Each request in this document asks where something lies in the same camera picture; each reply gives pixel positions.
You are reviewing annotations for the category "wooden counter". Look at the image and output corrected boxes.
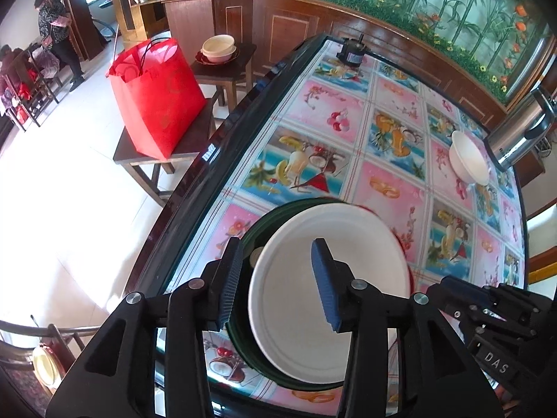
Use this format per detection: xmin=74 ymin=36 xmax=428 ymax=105
xmin=131 ymin=0 xmax=257 ymax=53

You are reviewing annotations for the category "wooden stool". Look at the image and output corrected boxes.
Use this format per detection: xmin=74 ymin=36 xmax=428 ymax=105
xmin=112 ymin=96 xmax=218 ymax=207
xmin=189 ymin=44 xmax=258 ymax=107

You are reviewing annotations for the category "flower and bamboo wall panel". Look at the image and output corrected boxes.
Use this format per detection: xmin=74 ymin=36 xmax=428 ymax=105
xmin=259 ymin=0 xmax=553 ymax=105

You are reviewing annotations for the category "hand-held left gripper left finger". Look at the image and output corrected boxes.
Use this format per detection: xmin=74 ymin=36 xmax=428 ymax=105
xmin=46 ymin=237 xmax=245 ymax=418

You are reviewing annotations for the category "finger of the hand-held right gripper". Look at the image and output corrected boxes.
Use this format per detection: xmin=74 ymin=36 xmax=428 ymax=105
xmin=424 ymin=276 xmax=492 ymax=318
xmin=483 ymin=285 xmax=550 ymax=334

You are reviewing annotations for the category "small black motor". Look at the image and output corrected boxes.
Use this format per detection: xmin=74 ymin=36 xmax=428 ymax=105
xmin=336 ymin=32 xmax=368 ymax=68

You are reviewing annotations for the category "cream bowl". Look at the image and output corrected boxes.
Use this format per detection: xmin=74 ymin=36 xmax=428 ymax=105
xmin=201 ymin=34 xmax=237 ymax=64

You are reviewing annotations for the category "cream plate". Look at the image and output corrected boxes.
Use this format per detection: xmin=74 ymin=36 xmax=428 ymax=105
xmin=32 ymin=344 xmax=66 ymax=395

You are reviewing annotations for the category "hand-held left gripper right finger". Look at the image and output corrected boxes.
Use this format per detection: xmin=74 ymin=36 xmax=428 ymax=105
xmin=311 ymin=238 xmax=505 ymax=418

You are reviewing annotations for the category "small red plate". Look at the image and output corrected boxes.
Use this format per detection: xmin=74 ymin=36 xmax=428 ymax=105
xmin=195 ymin=46 xmax=241 ymax=67

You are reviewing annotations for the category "red gift bag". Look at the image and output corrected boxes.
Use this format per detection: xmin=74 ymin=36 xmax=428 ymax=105
xmin=108 ymin=37 xmax=207 ymax=162

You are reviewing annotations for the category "dark green plastic bowl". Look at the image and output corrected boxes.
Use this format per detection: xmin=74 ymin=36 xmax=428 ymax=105
xmin=227 ymin=198 xmax=392 ymax=392

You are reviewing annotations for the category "stainless steel thermos jug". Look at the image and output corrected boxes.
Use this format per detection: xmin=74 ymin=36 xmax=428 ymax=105
xmin=484 ymin=85 xmax=557 ymax=172

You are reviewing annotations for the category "wooden chair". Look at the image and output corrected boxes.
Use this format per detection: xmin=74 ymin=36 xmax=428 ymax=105
xmin=0 ymin=313 xmax=101 ymax=418

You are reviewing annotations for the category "white disposable bowl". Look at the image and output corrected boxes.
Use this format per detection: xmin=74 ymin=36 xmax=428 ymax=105
xmin=449 ymin=130 xmax=492 ymax=187
xmin=247 ymin=201 xmax=412 ymax=385

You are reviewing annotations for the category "pink plastic bag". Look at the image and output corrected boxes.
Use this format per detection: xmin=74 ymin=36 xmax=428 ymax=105
xmin=30 ymin=46 xmax=59 ymax=77

